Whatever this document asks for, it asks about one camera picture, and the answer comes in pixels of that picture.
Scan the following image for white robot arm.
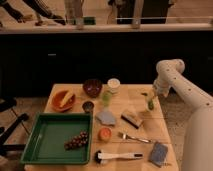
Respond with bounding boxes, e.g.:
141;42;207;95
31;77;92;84
147;59;213;171

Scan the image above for purple bowl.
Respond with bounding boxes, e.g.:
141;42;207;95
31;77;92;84
83;79;102;98

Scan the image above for orange bowl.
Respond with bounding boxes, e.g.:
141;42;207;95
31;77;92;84
51;90;75;112

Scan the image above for brown black sponge block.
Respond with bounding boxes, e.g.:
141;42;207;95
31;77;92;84
121;113;143;129

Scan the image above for white cup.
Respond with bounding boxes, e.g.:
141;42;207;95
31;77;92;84
107;78;120;93

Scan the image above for wooden table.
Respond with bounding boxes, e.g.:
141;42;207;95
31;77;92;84
24;84;179;171

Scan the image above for green cup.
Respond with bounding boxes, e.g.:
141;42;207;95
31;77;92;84
101;91;112;107

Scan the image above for blue-grey cloth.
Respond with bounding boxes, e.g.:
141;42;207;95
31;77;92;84
96;110;116;126

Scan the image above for blue sponge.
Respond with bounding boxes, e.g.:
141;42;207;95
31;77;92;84
148;142;168;167

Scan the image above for orange fruit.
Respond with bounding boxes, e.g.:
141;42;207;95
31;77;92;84
98;127;112;142

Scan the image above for small dark metal cup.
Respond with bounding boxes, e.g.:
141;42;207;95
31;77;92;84
82;101;94;113

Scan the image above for white dish brush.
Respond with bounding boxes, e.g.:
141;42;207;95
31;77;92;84
94;151;143;164

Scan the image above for yellow banana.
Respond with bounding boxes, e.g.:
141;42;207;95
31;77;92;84
60;91;73;107

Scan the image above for dark red grapes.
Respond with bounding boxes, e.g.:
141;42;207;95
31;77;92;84
64;131;89;150

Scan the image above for green plastic tray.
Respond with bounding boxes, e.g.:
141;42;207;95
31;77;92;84
21;114;93;165

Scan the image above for black office chair base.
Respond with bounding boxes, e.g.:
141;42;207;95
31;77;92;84
0;98;29;156

